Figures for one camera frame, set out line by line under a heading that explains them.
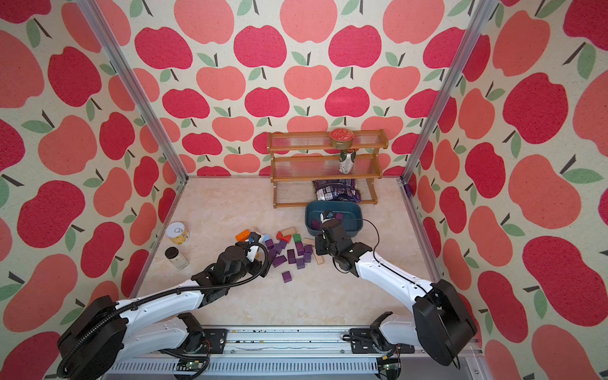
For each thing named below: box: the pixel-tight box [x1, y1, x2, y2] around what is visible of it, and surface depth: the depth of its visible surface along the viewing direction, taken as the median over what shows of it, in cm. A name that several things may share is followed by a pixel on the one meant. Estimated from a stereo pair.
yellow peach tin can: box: [166, 221, 190, 245], surface depth 98 cm
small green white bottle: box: [338, 148, 358, 175], surface depth 98 cm
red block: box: [276, 231, 293, 244], surface depth 100 cm
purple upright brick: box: [295, 241, 305, 256], surface depth 97 cm
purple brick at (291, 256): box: [286, 248, 297, 265], surface depth 95 cm
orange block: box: [235, 229, 251, 243], surface depth 100 cm
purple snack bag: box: [312, 178, 362, 203], surface depth 109 cm
